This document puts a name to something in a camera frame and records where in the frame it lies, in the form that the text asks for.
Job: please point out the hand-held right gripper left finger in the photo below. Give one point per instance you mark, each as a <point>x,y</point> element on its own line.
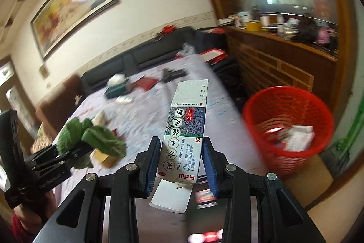
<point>150,171</point>

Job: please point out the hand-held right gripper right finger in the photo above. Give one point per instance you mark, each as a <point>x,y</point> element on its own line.
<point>210,171</point>

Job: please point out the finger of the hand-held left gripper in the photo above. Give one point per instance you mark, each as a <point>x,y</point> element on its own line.
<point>65,159</point>
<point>39,156</point>

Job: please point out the green knitted cloth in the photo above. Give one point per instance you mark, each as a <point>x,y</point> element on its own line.
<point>96,134</point>

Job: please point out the white medicine box blue pattern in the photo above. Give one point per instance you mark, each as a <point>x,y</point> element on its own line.
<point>184,123</point>

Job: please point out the red plastic mesh basket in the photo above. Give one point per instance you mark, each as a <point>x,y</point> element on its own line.
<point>256,117</point>

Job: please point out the white plastic wrapper red print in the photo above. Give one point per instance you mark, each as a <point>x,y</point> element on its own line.
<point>300,137</point>

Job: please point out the person's left hand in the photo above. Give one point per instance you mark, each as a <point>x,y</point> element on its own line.
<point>34,211</point>

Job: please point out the yellow sponge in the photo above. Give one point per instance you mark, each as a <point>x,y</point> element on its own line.
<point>103,159</point>

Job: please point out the black smartphone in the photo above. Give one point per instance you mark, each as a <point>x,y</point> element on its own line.
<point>204,217</point>

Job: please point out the brown padded panel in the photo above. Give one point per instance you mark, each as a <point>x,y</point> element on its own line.
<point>59,106</point>

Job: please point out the person's patterned clothing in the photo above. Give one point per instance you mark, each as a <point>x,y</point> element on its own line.
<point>20,228</point>

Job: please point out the white spray bottle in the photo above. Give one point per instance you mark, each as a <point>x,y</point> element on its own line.
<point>125,99</point>

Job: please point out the dark green tissue box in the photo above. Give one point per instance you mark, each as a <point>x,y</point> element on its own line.
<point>116,89</point>

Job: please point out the red pouch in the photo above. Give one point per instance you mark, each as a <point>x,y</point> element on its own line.
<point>146,83</point>

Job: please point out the black toy gun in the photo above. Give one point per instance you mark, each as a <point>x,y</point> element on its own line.
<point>173,75</point>

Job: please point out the black sofa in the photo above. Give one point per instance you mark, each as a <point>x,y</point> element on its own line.
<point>148,60</point>

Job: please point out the red white flat box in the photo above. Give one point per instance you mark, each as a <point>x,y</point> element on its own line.
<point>213,56</point>

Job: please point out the clear plastic bag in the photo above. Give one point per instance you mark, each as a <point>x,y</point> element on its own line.
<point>186,50</point>

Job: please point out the wooden counter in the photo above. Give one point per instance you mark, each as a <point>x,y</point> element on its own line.
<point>284,66</point>

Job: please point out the red items on headboard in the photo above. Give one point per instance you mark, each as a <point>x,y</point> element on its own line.
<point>165,31</point>

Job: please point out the framed painting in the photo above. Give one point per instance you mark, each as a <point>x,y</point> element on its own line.
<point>71,6</point>

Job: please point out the white cup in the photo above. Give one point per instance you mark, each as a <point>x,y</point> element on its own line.
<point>265,21</point>

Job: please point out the black handbag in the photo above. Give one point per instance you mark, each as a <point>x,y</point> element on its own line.
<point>307,28</point>

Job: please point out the pink item on counter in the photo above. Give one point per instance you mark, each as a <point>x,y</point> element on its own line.
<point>324,35</point>

